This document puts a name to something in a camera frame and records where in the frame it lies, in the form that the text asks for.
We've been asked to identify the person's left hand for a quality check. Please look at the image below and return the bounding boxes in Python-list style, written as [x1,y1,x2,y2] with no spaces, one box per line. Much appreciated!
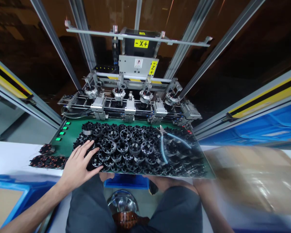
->
[60,139,104,188]

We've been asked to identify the pile of black stator cores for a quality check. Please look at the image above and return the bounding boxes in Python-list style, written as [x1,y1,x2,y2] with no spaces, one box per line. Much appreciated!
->
[74,121,209,177]

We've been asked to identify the group of black orange cores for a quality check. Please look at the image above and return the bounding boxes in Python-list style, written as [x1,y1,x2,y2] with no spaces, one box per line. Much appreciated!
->
[28,143,69,170]

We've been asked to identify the green work tray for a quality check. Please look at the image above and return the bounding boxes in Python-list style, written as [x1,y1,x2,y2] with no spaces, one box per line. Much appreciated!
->
[49,118,217,181]

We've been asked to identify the person's legs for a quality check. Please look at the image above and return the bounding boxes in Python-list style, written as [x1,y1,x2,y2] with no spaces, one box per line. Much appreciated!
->
[65,173,205,233]

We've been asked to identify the small blue plastic bin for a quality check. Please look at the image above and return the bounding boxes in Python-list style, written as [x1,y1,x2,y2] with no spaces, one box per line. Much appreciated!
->
[103,175,151,189]

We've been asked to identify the chrome stool base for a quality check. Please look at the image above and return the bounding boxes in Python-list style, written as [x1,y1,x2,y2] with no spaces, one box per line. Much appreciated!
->
[106,189,139,216]

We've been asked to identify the blue crate with cardboard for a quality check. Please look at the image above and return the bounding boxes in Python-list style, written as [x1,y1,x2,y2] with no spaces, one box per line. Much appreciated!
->
[0,174,62,233]

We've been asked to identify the brown ribbed round object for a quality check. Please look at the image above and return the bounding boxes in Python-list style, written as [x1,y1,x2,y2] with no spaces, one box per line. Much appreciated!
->
[112,210,150,230]

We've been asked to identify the four spindle winding machine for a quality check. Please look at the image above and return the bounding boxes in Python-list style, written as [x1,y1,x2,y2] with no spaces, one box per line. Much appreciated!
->
[57,23,213,128]

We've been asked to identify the yellow black light curtain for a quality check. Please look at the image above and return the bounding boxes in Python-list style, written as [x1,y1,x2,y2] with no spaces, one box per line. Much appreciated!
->
[0,58,37,105]
[222,72,291,122]

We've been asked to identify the brown cardboard box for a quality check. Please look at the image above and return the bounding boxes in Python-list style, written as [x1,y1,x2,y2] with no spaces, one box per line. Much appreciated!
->
[203,145,291,215]

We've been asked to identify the stack of blue plastic crates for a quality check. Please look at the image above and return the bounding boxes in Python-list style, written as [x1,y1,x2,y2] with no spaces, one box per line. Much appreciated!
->
[198,102,291,152]

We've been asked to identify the blue handled cutting pliers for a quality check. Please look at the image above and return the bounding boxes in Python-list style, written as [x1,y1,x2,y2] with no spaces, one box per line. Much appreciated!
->
[158,125,192,166]

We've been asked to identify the aluminium enclosure frame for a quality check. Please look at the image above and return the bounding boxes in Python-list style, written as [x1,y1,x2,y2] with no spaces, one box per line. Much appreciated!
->
[0,0,291,141]

